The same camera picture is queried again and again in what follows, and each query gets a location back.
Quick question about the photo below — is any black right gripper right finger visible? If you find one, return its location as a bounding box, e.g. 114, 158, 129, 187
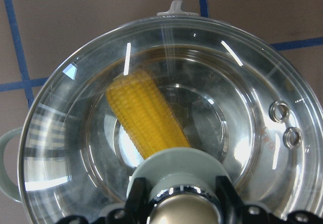
215, 176, 322, 223

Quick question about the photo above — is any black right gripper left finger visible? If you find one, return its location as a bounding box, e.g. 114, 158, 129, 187
55, 176, 152, 224

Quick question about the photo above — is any yellow corn cob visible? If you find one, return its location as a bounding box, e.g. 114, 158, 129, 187
105, 70, 190, 159

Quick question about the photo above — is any glass pot lid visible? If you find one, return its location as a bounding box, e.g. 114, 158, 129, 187
17, 17, 323, 224

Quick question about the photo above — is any pale green electric pot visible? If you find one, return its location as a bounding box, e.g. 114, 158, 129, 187
0, 0, 323, 224

